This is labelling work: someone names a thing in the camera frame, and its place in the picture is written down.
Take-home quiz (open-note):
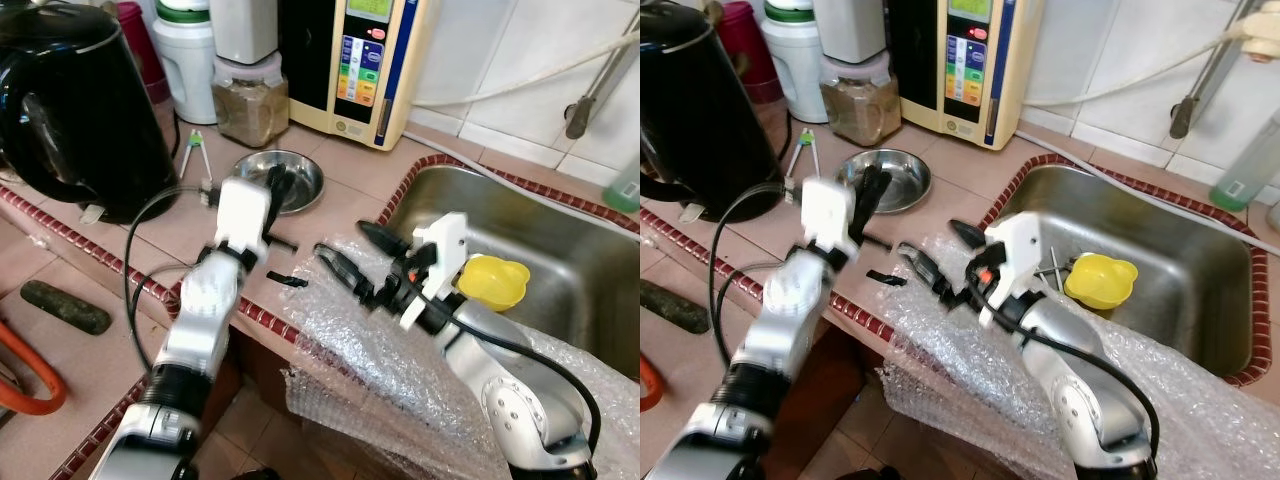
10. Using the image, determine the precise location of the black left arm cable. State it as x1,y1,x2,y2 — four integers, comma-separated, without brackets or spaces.
708,183,801,376
122,183,216,376

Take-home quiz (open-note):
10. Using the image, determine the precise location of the grey metal pipe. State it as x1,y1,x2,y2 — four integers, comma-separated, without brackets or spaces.
1168,0,1261,141
563,10,641,141

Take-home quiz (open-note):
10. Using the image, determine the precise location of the steel sink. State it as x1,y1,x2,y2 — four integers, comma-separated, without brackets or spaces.
385,165,641,381
985,165,1256,381

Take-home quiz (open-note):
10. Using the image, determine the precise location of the cream water ionizer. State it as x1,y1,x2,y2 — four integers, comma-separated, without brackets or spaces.
885,0,1046,153
278,0,433,153

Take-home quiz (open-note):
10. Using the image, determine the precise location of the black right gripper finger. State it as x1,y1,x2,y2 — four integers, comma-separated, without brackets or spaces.
948,221,993,254
357,223,411,259
897,243,953,301
314,244,376,306

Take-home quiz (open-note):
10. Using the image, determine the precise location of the white jug green lid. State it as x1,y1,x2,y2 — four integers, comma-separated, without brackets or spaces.
760,0,829,124
150,0,219,126

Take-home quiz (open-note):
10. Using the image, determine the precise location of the clear bubble wrap sheet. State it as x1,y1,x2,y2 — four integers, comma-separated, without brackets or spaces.
275,232,641,480
878,232,1280,480

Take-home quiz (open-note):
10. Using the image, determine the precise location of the maroon cabinet door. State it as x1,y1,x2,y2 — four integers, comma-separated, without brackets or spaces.
795,325,896,480

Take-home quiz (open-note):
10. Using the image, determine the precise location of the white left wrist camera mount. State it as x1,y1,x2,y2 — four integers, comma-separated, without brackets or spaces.
214,177,274,263
800,178,861,263

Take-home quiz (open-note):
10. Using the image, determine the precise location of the cream hose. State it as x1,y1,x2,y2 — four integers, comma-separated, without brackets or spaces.
1018,15,1280,109
410,30,641,109

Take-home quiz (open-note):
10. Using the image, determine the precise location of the black electric kettle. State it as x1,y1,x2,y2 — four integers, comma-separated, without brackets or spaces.
0,0,181,226
640,0,791,223

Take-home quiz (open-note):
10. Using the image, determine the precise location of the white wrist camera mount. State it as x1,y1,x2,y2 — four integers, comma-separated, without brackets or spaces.
978,212,1049,329
800,178,861,263
398,212,471,331
214,177,274,263

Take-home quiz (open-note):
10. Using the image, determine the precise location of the green liquid bottle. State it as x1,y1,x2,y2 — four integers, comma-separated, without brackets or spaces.
603,160,641,216
1208,105,1280,213

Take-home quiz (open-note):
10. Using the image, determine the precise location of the jar of brown powder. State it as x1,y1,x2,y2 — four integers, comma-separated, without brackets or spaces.
210,55,291,149
820,55,901,148

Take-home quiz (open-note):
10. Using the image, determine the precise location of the dark green oblong object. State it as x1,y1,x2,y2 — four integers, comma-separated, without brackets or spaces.
20,280,113,337
640,280,713,336

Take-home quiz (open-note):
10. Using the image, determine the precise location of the magenta plastic cup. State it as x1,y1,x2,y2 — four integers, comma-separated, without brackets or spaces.
112,0,171,106
718,0,781,106

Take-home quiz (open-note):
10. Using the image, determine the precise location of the yellow plastic bowl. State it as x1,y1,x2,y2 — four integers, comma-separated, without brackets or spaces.
457,254,531,313
1063,252,1139,311

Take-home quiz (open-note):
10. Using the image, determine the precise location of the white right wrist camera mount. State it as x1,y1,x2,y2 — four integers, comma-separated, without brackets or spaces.
398,212,471,331
978,212,1049,329

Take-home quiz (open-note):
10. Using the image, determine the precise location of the small steel bowl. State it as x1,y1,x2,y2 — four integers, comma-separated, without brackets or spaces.
232,150,326,216
838,148,933,215

